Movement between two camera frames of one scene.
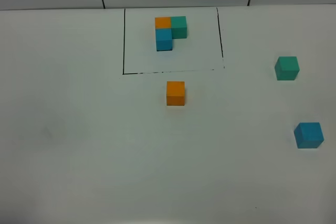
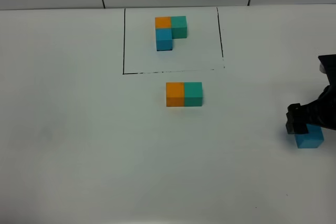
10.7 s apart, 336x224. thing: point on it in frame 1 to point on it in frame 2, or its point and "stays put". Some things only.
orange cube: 175,93 stays put
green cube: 286,68 to 193,96
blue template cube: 164,39 stays put
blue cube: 308,135 stays put
